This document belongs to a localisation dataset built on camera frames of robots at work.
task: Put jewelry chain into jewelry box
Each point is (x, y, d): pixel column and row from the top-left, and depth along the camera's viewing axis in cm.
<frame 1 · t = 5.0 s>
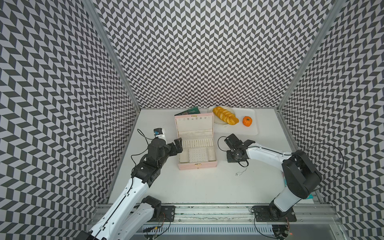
left hand: (173, 142, 77), fingers open
right hand: (232, 160, 90), fingers closed
pink jewelry box: (196, 131, 93), point 13 cm above the table
silver jewelry chain: (239, 173, 88), on the table
green crisp bag: (192, 111, 117), point 3 cm above the table
white plate: (216, 118, 115), on the table
yellow braided bread: (226, 115, 110), point 6 cm above the table
small orange pumpkin: (247, 121, 107), point 6 cm above the table
white cutting board: (239, 128, 111), on the table

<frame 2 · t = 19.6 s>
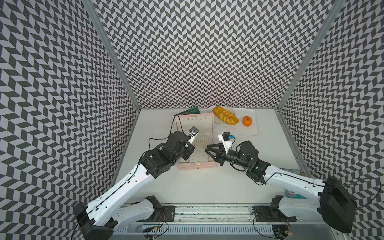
left hand: (186, 141, 71), fingers closed
right hand: (206, 151, 71), fingers open
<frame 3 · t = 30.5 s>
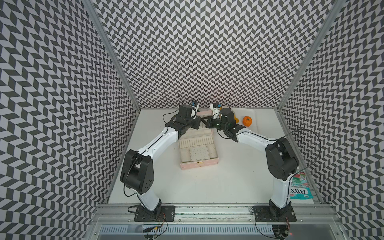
left hand: (197, 118, 88), fingers closed
right hand: (202, 120, 89), fingers closed
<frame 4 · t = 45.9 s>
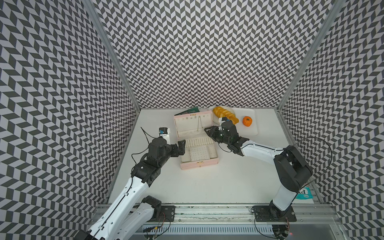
left hand: (176, 142, 76), fingers open
right hand: (204, 132, 87), fingers open
